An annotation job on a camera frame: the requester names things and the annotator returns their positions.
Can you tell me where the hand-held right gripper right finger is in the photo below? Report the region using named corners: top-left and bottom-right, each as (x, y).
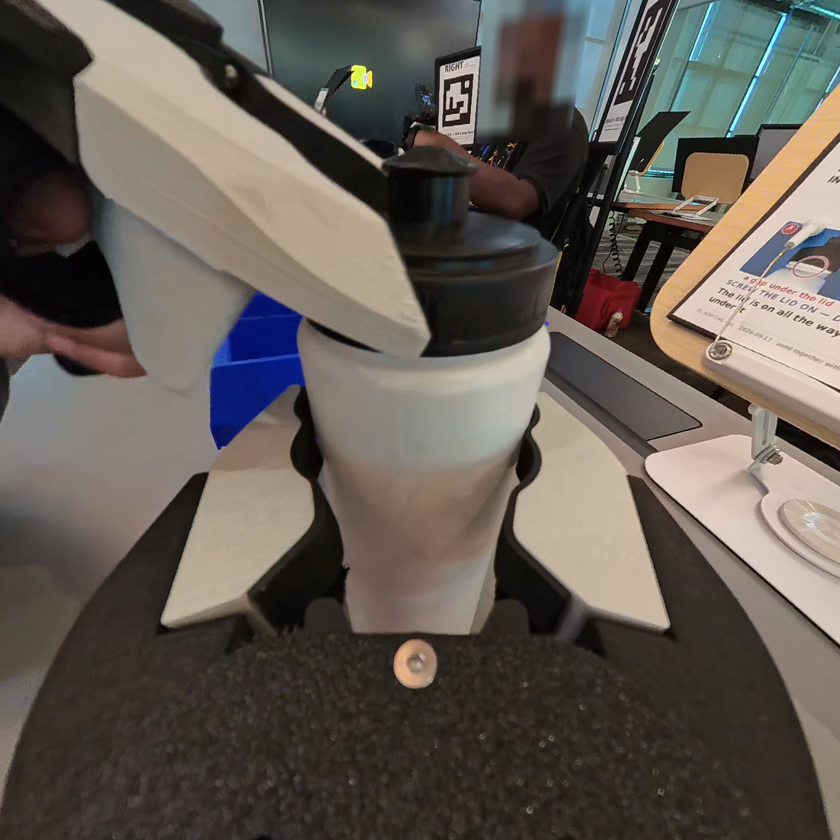
top-left (497, 392), bottom-right (672, 643)

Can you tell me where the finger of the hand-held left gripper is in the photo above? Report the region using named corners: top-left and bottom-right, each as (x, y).
top-left (36, 0), bottom-right (432, 396)

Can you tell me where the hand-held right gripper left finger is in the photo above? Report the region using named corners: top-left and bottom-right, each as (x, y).
top-left (159, 386), bottom-right (345, 636)

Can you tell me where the blue plastic bin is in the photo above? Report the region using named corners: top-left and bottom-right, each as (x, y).
top-left (210, 292), bottom-right (304, 450)

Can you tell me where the white plastic bottle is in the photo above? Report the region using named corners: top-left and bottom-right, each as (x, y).
top-left (297, 322), bottom-right (551, 634)

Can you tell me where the black bottle lid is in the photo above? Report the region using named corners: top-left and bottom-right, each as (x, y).
top-left (382, 146), bottom-right (559, 358)

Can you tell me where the person's left hand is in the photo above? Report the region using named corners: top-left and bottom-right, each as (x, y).
top-left (0, 297), bottom-right (147, 379)

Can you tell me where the black and white marker sign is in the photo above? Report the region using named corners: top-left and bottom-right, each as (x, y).
top-left (435, 47), bottom-right (483, 147)

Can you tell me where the black hanging jacket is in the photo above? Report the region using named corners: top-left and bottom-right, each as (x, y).
top-left (548, 144), bottom-right (614, 312)

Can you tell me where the printed instruction sheet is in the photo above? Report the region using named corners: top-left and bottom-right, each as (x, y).
top-left (669, 131), bottom-right (840, 395)

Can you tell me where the small wooden document stand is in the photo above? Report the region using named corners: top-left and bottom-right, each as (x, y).
top-left (675, 150), bottom-right (750, 214)

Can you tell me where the black background document stand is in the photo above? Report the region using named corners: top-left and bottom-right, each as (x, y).
top-left (630, 112), bottom-right (690, 177)

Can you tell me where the tall marker sign banner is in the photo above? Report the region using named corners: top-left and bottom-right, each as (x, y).
top-left (596, 0), bottom-right (678, 143)

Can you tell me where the dark desk cable flap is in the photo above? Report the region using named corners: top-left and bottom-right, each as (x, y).
top-left (548, 331), bottom-right (702, 442)

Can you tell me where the black wall monitor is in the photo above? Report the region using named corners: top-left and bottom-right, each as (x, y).
top-left (262, 0), bottom-right (483, 139)

